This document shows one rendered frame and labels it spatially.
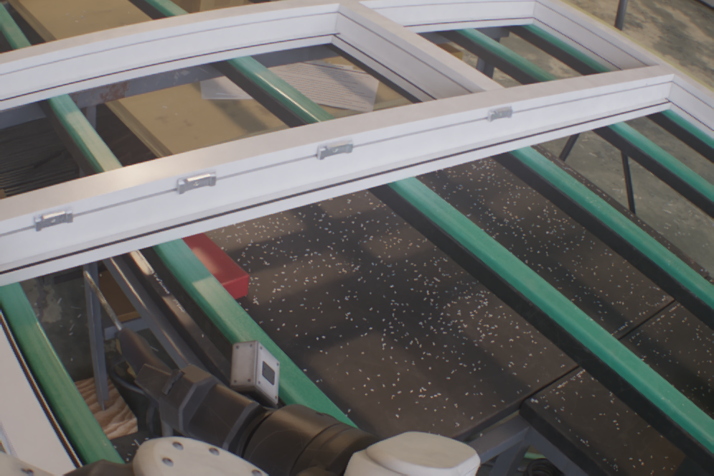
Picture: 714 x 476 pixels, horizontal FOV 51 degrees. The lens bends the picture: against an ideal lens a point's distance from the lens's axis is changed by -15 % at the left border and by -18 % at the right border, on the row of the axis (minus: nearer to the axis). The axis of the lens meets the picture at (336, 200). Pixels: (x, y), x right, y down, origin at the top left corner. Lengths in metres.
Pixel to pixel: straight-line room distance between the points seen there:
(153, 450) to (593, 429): 0.99
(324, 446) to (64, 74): 0.88
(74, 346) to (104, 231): 1.18
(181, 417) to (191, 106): 1.21
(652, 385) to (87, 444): 0.60
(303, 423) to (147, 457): 0.28
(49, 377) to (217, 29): 0.79
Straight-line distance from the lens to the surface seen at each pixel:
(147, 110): 1.76
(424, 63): 1.40
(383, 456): 0.51
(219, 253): 1.37
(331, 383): 1.23
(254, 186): 1.04
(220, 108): 1.78
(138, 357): 0.73
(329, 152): 1.07
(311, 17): 1.53
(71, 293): 2.28
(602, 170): 3.36
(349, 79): 1.96
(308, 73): 1.96
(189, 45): 1.41
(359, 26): 1.51
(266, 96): 1.36
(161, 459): 0.34
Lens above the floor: 1.44
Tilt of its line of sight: 32 degrees down
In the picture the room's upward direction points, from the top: 9 degrees clockwise
